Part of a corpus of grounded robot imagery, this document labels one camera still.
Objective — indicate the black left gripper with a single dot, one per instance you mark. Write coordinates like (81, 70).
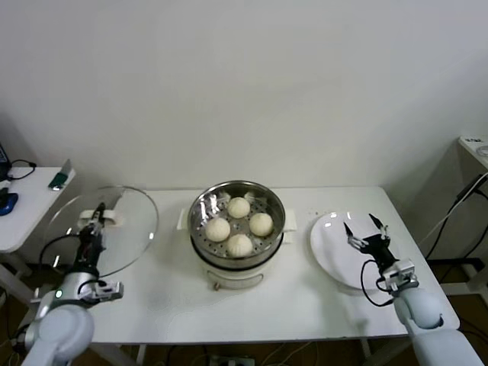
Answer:
(89, 251)

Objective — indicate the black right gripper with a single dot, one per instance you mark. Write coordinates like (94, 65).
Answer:
(377, 248)

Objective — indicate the round glass lid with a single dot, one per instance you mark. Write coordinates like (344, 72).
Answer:
(129, 228)

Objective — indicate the white steamed baozi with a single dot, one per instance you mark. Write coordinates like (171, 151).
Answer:
(238, 207)
(217, 229)
(239, 245)
(261, 223)

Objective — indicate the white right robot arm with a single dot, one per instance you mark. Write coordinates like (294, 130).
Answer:
(419, 305)

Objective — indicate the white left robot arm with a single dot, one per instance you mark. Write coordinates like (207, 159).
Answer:
(61, 331)

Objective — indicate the stainless steel steamer basket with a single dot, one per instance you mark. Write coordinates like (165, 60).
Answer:
(206, 206)

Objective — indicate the white round plate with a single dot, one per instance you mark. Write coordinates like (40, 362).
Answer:
(328, 244)

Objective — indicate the white side table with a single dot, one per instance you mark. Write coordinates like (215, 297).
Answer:
(23, 213)

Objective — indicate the blue computer mouse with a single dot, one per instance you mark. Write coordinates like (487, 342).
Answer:
(7, 204)

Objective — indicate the dark laptop edge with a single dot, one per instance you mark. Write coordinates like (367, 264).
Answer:
(3, 156)

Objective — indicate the white table leg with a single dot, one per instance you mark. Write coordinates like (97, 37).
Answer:
(365, 351)
(139, 355)

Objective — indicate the clear round container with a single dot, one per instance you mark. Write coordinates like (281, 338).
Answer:
(484, 149)

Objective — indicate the grey floor power strip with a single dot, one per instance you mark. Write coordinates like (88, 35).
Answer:
(232, 361)

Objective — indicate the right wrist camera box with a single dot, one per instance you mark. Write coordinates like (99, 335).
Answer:
(400, 274)

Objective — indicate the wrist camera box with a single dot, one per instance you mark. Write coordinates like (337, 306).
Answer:
(108, 291)
(400, 274)

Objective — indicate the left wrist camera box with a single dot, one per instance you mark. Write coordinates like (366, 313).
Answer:
(108, 291)

